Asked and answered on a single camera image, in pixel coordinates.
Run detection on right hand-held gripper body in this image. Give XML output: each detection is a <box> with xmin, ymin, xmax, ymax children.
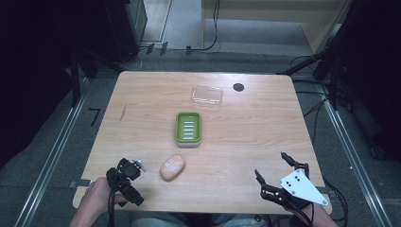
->
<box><xmin>259</xmin><ymin>168</ymin><xmax>329</xmax><ymax>212</ymax></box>

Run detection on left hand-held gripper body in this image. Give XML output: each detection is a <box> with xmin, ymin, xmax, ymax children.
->
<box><xmin>105</xmin><ymin>157</ymin><xmax>146</xmax><ymax>208</ymax></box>

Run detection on peach soap bar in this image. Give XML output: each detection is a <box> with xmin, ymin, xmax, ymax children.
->
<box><xmin>159</xmin><ymin>153</ymin><xmax>187</xmax><ymax>183</ymax></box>

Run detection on green soap dish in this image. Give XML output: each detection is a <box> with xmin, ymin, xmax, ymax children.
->
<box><xmin>174</xmin><ymin>111</ymin><xmax>203</xmax><ymax>148</ymax></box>

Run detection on person's right hand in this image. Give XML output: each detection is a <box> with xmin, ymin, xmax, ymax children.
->
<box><xmin>288</xmin><ymin>201</ymin><xmax>320</xmax><ymax>225</ymax></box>

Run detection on person's left hand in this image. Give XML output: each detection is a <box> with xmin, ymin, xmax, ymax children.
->
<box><xmin>77</xmin><ymin>176</ymin><xmax>129</xmax><ymax>218</ymax></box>

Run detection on person's grey pants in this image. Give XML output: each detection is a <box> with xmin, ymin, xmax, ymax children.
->
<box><xmin>130</xmin><ymin>211</ymin><xmax>269</xmax><ymax>227</ymax></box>

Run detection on clear plastic lid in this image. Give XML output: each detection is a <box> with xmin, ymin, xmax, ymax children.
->
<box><xmin>191</xmin><ymin>84</ymin><xmax>224</xmax><ymax>107</ymax></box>

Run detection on black tripod stand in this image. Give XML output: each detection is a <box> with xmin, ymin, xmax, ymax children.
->
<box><xmin>276</xmin><ymin>29</ymin><xmax>348</xmax><ymax>112</ymax></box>

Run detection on black metal stand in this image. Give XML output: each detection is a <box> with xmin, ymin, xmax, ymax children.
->
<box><xmin>64</xmin><ymin>46</ymin><xmax>98</xmax><ymax>108</ymax></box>

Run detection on dark cabinet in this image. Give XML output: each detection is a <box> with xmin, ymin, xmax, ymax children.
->
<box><xmin>103</xmin><ymin>0</ymin><xmax>148</xmax><ymax>63</ymax></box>

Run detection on left hand-held gripper cable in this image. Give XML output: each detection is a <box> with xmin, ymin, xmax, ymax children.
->
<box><xmin>107</xmin><ymin>162</ymin><xmax>125</xmax><ymax>227</ymax></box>

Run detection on hand-held gripper cable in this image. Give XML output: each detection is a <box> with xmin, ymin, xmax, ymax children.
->
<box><xmin>282</xmin><ymin>192</ymin><xmax>316</xmax><ymax>227</ymax></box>
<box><xmin>107</xmin><ymin>162</ymin><xmax>125</xmax><ymax>227</ymax></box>

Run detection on right hand-held gripper cable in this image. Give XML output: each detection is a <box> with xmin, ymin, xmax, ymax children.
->
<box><xmin>282</xmin><ymin>192</ymin><xmax>316</xmax><ymax>227</ymax></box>

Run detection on black floor cable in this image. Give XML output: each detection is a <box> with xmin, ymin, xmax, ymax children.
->
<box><xmin>295</xmin><ymin>89</ymin><xmax>330</xmax><ymax>148</ymax></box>

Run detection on metal floor rail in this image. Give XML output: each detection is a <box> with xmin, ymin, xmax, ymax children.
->
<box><xmin>321</xmin><ymin>84</ymin><xmax>395</xmax><ymax>227</ymax></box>
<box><xmin>13</xmin><ymin>77</ymin><xmax>91</xmax><ymax>227</ymax></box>

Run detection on black hanging cable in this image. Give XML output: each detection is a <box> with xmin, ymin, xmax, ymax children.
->
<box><xmin>185</xmin><ymin>0</ymin><xmax>221</xmax><ymax>54</ymax></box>

